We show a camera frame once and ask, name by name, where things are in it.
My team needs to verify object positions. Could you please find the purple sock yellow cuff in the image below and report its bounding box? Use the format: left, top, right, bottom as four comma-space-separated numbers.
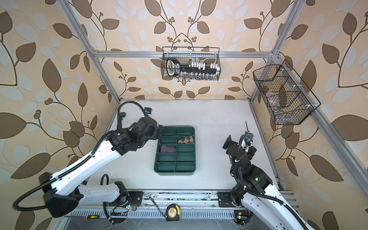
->
160, 145, 176, 153

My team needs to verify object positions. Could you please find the beige argyle sock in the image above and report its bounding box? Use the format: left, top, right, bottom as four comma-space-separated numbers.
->
178, 136, 195, 144

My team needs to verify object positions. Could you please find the green plastic organizer tray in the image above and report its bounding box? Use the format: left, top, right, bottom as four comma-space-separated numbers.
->
153, 126, 196, 175

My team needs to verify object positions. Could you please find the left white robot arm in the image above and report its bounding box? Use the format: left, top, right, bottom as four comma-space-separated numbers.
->
12, 101, 163, 218

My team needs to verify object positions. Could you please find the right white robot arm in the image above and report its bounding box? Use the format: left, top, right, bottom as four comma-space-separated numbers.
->
223, 131, 312, 230

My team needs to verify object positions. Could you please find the black socket set holder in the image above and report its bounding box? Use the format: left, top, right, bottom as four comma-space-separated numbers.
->
164, 57, 221, 77

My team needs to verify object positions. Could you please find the yellow black tape measure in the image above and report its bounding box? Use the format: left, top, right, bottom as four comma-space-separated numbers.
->
165, 204, 181, 221

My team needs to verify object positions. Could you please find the small yellow black screwdriver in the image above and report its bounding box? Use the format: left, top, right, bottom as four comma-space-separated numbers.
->
86, 215, 100, 219

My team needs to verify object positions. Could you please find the green pipe wrench black handle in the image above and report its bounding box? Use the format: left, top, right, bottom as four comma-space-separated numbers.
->
117, 112, 126, 129

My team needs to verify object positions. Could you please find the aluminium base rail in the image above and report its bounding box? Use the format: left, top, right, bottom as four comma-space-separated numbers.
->
67, 189, 292, 219

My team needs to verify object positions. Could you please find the right wire basket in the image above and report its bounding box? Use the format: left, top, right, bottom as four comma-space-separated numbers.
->
253, 60, 321, 125

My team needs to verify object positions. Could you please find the wire basket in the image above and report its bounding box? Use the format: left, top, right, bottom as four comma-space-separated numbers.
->
161, 46, 221, 81
253, 60, 321, 125

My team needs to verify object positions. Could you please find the back wire basket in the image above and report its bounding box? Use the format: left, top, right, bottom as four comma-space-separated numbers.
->
161, 46, 221, 81

